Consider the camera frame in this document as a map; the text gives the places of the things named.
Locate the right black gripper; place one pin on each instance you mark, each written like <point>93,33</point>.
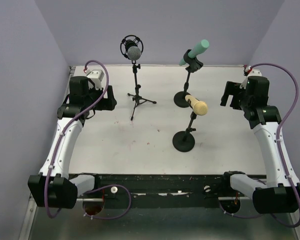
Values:
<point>234,88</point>

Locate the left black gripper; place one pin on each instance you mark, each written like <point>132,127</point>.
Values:
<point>107,103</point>

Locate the beige gold microphone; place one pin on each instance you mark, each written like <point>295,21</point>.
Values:
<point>200,108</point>

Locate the black round-base stand front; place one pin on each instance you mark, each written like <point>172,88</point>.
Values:
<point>183,141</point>

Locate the black round-base stand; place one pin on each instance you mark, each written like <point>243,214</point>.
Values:
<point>183,141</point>
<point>193,66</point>

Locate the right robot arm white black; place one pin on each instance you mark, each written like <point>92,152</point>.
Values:
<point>281,192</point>

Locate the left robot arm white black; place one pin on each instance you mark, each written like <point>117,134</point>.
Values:
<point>52,187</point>

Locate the teal green microphone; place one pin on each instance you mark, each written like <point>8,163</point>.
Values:
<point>198,49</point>

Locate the black round-base stand rear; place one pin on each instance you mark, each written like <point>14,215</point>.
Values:
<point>193,66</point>

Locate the silver grey mesh microphone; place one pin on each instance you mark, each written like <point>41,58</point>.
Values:
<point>133,52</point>

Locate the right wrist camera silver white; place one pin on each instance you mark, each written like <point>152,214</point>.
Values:
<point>249,71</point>

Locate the wrist camera silver white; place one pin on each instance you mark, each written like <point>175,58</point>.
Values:
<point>95,78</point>
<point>249,71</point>

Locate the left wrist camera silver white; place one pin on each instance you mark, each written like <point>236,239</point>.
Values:
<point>95,78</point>

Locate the black tripod stand shock mount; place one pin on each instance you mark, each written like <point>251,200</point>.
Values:
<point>136,98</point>

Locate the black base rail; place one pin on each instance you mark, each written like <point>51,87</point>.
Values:
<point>159,191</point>

